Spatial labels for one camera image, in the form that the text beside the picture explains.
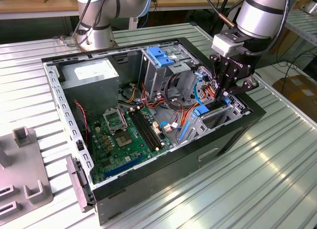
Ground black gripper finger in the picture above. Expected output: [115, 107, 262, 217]
[209, 54, 235, 100]
[222, 75, 260, 97]

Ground hard disk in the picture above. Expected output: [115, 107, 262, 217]
[178, 98, 231, 142]

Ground metal disk bay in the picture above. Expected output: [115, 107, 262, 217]
[177, 65, 250, 144]

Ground brown cardboard box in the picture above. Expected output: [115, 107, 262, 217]
[272, 74, 317, 115]

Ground blue plastic drive latch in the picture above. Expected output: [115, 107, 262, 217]
[146, 47, 176, 68]

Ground metal optical drive cage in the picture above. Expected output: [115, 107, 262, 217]
[138, 42, 202, 101]

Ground metal slat side table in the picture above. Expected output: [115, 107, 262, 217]
[271, 9, 317, 63]

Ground wooden desk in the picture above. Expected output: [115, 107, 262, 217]
[0, 0, 248, 39]

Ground orange board connector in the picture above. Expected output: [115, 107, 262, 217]
[152, 121, 162, 136]

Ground black RAM slot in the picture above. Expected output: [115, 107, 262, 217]
[133, 111, 159, 150]
[137, 110, 161, 149]
[140, 109, 164, 147]
[130, 111, 156, 152]

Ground CPU socket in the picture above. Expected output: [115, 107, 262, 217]
[112, 131, 134, 149]

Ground black open PC case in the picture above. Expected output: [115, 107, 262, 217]
[41, 37, 267, 226]

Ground metal socket cover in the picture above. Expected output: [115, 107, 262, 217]
[103, 107, 128, 133]

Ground green motherboard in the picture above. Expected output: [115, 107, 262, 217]
[88, 106, 174, 184]

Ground grey power supply unit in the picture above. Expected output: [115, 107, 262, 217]
[59, 57, 120, 120]

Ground blue expansion slot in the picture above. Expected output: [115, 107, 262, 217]
[103, 153, 146, 179]

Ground grey parts rack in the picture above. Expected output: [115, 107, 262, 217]
[0, 127, 54, 220]

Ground orange power wire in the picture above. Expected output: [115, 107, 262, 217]
[202, 82, 220, 99]

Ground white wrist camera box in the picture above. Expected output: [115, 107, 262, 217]
[211, 33, 245, 57]

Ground long blue wire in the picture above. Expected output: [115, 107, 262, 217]
[192, 70, 211, 106]

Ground black cable copper sleeve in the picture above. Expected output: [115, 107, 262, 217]
[202, 0, 235, 29]

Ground thick black cable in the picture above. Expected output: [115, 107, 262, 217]
[247, 0, 293, 57]

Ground red orange wire bundle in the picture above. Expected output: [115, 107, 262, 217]
[140, 82, 199, 124]

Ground short blue wire white plug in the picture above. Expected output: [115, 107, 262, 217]
[158, 120, 183, 132]

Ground yellow black wire bundle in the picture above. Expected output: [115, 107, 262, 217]
[118, 82, 139, 104]

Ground red black fan wire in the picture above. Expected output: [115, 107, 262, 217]
[74, 101, 89, 143]

